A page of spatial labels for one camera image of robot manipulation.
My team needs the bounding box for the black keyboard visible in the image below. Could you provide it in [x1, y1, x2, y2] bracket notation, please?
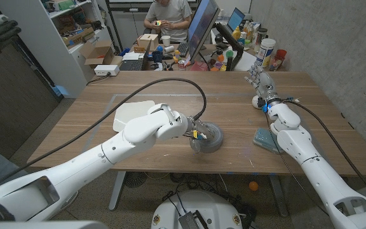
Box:
[177, 41, 190, 58]

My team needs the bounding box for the large open cardboard box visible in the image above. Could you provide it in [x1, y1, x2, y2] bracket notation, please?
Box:
[78, 39, 123, 67]

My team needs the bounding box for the white robot torso base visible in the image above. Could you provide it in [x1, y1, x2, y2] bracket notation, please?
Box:
[151, 190, 243, 229]

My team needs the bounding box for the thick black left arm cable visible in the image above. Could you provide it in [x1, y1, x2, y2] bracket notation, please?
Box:
[0, 77, 208, 188]

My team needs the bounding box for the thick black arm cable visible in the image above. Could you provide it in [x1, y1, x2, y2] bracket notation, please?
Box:
[0, 77, 208, 188]
[284, 99, 366, 206]

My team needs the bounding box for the open laptop blue screen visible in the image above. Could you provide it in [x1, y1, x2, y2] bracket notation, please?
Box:
[226, 7, 246, 32]

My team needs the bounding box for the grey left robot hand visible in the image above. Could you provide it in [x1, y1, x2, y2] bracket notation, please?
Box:
[187, 116, 217, 153]

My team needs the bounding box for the black computer monitor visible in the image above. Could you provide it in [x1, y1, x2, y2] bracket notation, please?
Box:
[186, 0, 221, 63]

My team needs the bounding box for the seated person grey t-shirt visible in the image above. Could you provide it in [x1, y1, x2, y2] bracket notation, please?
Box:
[143, 0, 193, 44]

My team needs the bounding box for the white shelf unit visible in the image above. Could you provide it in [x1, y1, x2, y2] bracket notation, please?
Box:
[0, 0, 114, 99]

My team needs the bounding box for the grey duct tape roll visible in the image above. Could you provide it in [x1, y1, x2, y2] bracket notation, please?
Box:
[189, 121, 224, 154]

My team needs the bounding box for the grey table leg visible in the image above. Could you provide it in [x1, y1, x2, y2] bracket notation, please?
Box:
[269, 174, 289, 218]
[108, 171, 126, 211]

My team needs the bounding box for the small cardboard box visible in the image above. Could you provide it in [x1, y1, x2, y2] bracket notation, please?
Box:
[137, 33, 159, 52]

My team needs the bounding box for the grey power adapter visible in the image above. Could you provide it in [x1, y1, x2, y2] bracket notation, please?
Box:
[178, 211, 203, 229]

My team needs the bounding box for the dark jar black lid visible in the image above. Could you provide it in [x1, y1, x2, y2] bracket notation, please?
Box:
[258, 27, 268, 48]

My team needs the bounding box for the white paper plate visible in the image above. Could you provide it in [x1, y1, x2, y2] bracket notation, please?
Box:
[112, 100, 156, 133]

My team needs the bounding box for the round floor fan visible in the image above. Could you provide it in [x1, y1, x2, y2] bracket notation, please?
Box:
[124, 172, 148, 188]

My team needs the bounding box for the white canister blue label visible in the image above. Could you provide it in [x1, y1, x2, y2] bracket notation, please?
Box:
[255, 38, 276, 68]

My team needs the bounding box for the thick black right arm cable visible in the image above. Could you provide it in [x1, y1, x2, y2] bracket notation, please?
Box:
[284, 99, 366, 206]

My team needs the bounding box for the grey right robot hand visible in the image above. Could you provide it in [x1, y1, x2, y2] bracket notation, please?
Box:
[245, 64, 281, 108]

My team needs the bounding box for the white power strip box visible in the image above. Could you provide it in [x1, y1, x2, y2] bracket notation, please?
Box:
[93, 64, 120, 77]

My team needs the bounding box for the black power strip cable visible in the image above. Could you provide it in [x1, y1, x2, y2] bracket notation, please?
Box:
[86, 74, 111, 87]

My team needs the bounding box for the black open laptop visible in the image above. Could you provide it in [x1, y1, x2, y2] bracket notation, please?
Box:
[119, 39, 152, 71]

